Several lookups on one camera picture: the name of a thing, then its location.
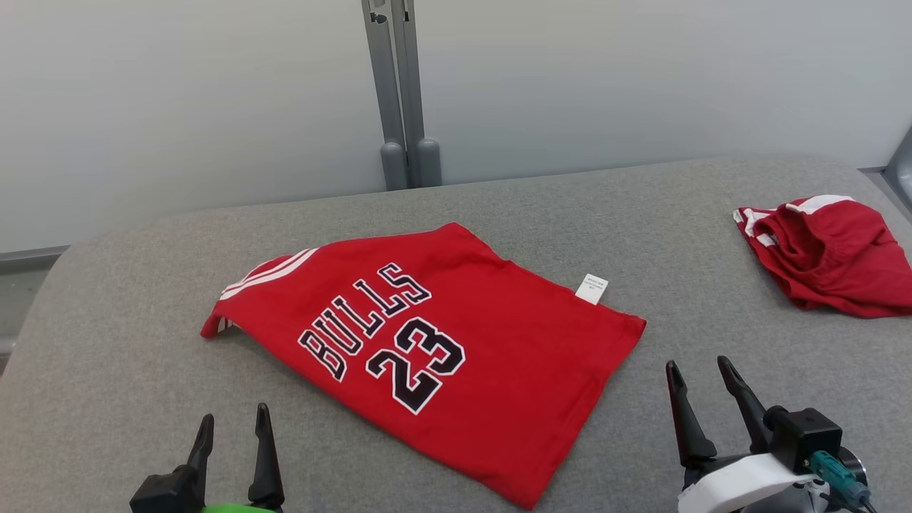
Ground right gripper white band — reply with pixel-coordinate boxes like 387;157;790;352
666;356;831;513

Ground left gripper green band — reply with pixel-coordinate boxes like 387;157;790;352
187;404;284;513

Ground red shorts white stripes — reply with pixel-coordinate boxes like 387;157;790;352
732;194;912;319

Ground red Bulls 23 jersey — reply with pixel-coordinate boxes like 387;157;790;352
199;222;648;511

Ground right black cable teal plug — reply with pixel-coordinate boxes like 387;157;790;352
809;450;879;513

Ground grey partition post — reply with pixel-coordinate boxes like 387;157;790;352
361;0;409;191
390;0;442;188

